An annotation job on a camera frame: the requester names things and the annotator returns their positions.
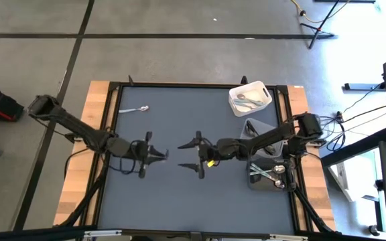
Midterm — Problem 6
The black tripod stand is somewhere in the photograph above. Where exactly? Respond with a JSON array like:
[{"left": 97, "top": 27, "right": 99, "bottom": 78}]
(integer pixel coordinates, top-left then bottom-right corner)
[{"left": 299, "top": 0, "right": 337, "bottom": 50}]

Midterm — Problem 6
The yellow floor cable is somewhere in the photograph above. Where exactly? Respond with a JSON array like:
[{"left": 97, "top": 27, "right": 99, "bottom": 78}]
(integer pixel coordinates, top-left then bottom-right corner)
[{"left": 291, "top": 0, "right": 351, "bottom": 24}]

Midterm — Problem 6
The black table frame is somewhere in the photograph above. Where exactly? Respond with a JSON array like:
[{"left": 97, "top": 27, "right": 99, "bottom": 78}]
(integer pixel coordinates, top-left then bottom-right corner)
[{"left": 54, "top": 75, "right": 340, "bottom": 237}]

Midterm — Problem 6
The white box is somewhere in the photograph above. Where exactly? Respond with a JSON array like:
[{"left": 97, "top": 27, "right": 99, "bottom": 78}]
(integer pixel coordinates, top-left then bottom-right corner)
[{"left": 328, "top": 155, "right": 380, "bottom": 203}]

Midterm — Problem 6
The dark grey plastic bin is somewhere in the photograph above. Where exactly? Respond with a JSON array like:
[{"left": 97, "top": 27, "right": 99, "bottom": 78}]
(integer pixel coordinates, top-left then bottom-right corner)
[{"left": 245, "top": 156, "right": 297, "bottom": 193}]

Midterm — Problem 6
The black rig crossbar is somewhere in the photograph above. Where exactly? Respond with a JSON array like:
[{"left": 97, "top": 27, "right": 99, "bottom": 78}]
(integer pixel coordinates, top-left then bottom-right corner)
[{"left": 0, "top": 226, "right": 386, "bottom": 241}]

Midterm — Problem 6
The white cable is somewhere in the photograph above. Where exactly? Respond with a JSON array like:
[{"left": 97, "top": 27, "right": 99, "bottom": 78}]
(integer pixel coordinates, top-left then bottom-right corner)
[{"left": 346, "top": 99, "right": 386, "bottom": 133}]

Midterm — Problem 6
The thin black cable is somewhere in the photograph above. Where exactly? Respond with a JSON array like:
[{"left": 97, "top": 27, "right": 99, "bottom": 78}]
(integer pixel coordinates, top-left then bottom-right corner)
[{"left": 342, "top": 83, "right": 386, "bottom": 114}]

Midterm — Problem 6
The white plastic bin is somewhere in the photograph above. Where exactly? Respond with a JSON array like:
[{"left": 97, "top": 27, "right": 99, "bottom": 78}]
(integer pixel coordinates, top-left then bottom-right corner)
[{"left": 228, "top": 80, "right": 273, "bottom": 118}]

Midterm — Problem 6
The black cable bundle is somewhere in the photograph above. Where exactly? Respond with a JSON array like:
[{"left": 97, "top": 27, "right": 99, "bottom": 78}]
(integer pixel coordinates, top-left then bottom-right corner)
[{"left": 316, "top": 111, "right": 348, "bottom": 152}]

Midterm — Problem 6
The black diagonal bar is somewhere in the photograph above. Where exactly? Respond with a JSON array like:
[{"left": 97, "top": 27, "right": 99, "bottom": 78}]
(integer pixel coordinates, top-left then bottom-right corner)
[{"left": 320, "top": 126, "right": 386, "bottom": 168}]

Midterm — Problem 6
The left arm cable loop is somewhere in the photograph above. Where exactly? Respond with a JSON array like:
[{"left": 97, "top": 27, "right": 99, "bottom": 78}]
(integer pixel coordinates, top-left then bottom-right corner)
[{"left": 107, "top": 139, "right": 145, "bottom": 175}]

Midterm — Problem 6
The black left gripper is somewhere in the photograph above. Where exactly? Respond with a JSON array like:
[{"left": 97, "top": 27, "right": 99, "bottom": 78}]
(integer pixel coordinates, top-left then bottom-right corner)
[{"left": 129, "top": 131, "right": 170, "bottom": 179}]

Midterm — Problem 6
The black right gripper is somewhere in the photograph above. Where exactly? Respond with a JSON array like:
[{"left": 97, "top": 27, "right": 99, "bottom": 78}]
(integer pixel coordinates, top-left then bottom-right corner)
[{"left": 178, "top": 131, "right": 219, "bottom": 179}]

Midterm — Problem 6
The clear plastic bin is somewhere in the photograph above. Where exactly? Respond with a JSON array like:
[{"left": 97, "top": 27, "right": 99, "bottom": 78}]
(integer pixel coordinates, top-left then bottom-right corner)
[{"left": 239, "top": 116, "right": 287, "bottom": 161}]

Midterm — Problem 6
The grey table mat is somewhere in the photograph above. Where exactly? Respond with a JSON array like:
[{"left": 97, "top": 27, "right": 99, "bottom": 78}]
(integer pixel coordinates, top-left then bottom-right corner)
[{"left": 97, "top": 86, "right": 296, "bottom": 234}]

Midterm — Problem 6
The black floor bar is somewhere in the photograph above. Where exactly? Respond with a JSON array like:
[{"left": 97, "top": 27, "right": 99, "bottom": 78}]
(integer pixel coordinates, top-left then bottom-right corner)
[{"left": 343, "top": 82, "right": 386, "bottom": 92}]

